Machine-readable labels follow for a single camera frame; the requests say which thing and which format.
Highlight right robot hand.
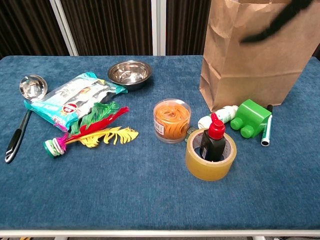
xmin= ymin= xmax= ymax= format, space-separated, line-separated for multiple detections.
xmin=241 ymin=0 xmax=315 ymax=44

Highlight brown paper bag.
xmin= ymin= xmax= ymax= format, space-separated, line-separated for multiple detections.
xmin=199 ymin=0 xmax=320 ymax=113

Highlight teal snack packet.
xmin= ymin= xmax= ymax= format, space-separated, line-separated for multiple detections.
xmin=23 ymin=72 xmax=129 ymax=133

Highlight green plastic block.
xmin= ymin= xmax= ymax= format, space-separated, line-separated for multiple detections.
xmin=229 ymin=98 xmax=273 ymax=139

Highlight white tube green print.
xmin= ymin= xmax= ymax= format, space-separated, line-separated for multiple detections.
xmin=197 ymin=104 xmax=240 ymax=130

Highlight green white marker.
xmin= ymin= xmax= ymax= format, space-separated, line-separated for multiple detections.
xmin=259 ymin=104 xmax=274 ymax=147

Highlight black ink bottle red cap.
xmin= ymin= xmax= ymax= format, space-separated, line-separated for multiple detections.
xmin=199 ymin=112 xmax=227 ymax=163

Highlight clear tub rubber bands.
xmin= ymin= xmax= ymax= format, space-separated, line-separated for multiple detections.
xmin=153 ymin=98 xmax=193 ymax=144

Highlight steel bowl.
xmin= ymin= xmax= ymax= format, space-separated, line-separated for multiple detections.
xmin=107 ymin=60 xmax=153 ymax=91

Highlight brown packing tape roll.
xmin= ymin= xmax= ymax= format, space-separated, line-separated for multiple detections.
xmin=184 ymin=128 xmax=238 ymax=182

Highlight colourful feather shuttlecock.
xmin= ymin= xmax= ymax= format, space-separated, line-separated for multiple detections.
xmin=42 ymin=101 xmax=140 ymax=159

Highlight white partition frame post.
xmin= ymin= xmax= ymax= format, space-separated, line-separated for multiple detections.
xmin=150 ymin=0 xmax=167 ymax=56
xmin=49 ymin=0 xmax=80 ymax=57

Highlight steel ladle black handle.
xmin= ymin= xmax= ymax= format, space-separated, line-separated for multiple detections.
xmin=4 ymin=74 xmax=49 ymax=164

